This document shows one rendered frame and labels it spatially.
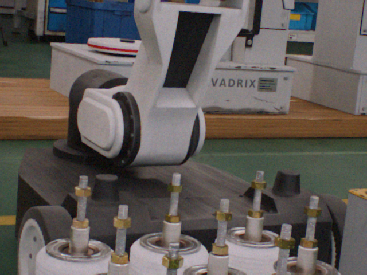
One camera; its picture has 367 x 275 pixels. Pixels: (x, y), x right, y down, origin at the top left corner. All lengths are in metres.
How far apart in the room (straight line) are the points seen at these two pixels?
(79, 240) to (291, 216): 0.57
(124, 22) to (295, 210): 4.07
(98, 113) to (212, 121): 1.49
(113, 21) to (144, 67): 3.90
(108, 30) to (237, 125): 2.42
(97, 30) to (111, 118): 3.84
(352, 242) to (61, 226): 0.44
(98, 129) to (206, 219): 0.33
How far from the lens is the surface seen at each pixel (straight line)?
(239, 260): 1.04
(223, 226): 0.90
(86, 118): 1.65
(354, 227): 1.13
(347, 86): 3.55
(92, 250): 0.98
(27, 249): 1.40
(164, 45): 1.42
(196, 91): 1.52
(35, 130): 2.79
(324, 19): 3.71
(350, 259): 1.14
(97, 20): 5.35
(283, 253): 0.80
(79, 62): 3.10
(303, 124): 3.26
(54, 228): 1.27
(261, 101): 3.22
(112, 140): 1.53
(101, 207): 1.30
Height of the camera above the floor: 0.57
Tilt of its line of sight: 11 degrees down
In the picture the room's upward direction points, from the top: 5 degrees clockwise
